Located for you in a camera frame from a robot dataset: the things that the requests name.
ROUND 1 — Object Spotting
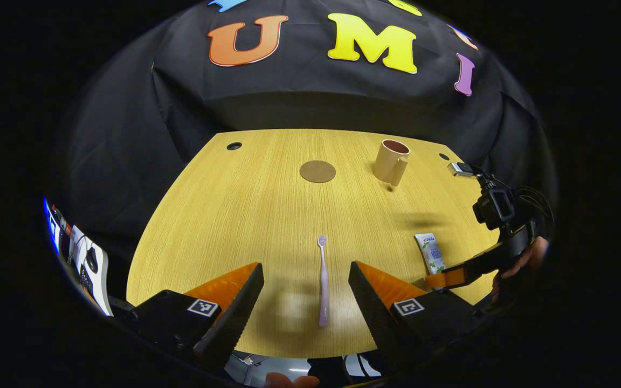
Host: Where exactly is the blue lit monitor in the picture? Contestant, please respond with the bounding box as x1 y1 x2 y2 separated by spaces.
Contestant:
45 198 71 259

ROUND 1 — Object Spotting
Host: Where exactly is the white device with black knobs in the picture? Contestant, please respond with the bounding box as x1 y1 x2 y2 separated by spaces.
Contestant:
70 225 113 317

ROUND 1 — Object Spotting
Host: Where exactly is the pink toothbrush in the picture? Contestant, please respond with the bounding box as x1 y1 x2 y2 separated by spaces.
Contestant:
318 235 330 328

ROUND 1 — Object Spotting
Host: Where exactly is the beige cup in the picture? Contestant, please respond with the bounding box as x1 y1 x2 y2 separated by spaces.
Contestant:
372 139 411 188

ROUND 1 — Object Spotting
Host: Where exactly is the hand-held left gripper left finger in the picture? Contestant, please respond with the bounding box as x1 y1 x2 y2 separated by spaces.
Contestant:
127 262 265 372

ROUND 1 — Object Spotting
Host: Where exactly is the black backdrop cloth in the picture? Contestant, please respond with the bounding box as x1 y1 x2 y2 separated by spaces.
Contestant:
46 0 559 302

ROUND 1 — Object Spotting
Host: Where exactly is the white toothpaste tube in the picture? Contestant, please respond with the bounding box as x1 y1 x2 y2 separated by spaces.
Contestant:
415 232 447 275

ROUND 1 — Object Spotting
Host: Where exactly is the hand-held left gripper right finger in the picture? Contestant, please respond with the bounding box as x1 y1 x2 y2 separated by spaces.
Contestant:
348 261 492 372

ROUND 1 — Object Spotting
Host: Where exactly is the round brown coaster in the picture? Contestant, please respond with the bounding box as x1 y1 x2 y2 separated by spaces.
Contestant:
299 160 336 184

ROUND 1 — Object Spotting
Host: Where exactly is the wooden desktop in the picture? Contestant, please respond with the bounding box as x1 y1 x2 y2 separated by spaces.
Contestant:
126 128 501 359

